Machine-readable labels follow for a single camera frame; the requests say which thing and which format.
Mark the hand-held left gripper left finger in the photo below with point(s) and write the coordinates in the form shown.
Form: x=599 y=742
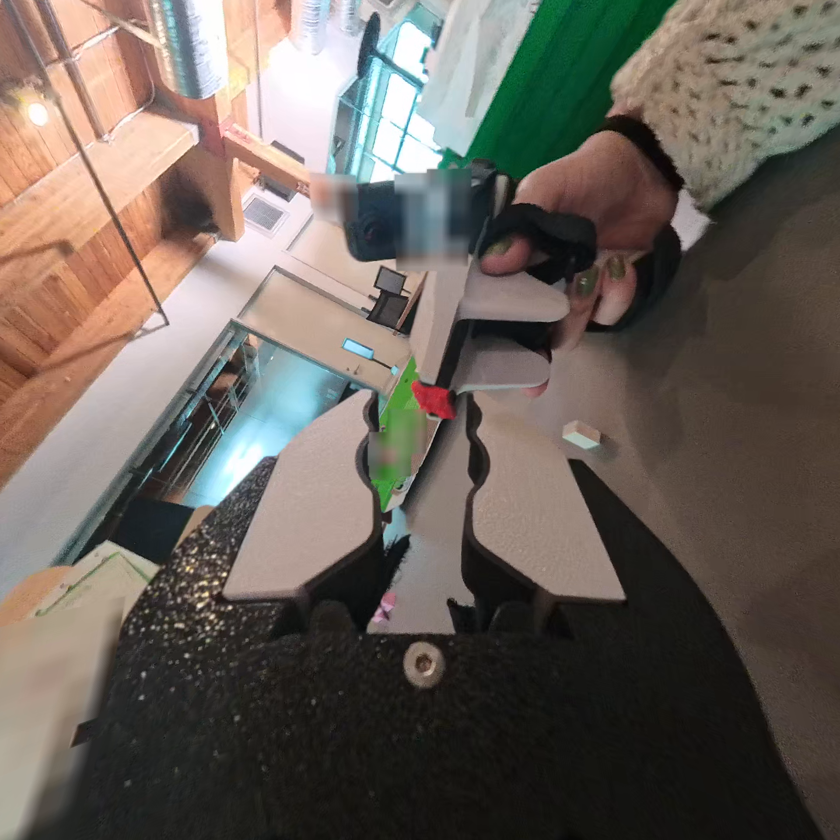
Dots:
x=308 y=512

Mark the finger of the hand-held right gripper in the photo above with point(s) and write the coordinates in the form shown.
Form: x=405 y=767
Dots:
x=505 y=371
x=512 y=302

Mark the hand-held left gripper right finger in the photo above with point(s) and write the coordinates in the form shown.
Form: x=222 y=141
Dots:
x=538 y=525

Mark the red lego brick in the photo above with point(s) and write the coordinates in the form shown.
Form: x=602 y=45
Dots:
x=434 y=400

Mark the person's right forearm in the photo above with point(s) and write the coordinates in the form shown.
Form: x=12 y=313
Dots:
x=735 y=79

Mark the white printed lego brick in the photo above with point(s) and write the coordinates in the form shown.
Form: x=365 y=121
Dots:
x=581 y=436

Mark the green lego set box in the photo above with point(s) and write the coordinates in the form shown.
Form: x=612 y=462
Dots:
x=408 y=392

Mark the pink lego pig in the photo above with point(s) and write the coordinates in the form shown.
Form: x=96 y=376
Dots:
x=384 y=609

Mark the person's right hand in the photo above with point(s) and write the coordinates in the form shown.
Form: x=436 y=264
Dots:
x=610 y=190

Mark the small desk monitor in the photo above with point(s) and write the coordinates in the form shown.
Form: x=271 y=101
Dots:
x=390 y=281

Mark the black floor lamp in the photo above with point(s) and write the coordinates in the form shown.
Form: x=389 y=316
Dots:
x=371 y=39

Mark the white paper sheets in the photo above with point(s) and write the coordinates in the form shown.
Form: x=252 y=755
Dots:
x=472 y=52

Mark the black wristband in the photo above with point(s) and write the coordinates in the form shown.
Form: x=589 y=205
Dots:
x=643 y=144

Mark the creeper picture instruction booklet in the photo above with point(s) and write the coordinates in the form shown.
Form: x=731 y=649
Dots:
x=105 y=574

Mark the green plastic bin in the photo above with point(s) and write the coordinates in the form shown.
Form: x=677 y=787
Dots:
x=551 y=85

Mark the silver ventilation ducts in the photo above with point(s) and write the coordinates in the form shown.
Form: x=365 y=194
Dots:
x=190 y=46

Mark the ceiling light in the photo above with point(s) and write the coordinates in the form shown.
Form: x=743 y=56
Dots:
x=37 y=113

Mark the white wall vent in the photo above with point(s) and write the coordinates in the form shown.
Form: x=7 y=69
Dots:
x=264 y=214

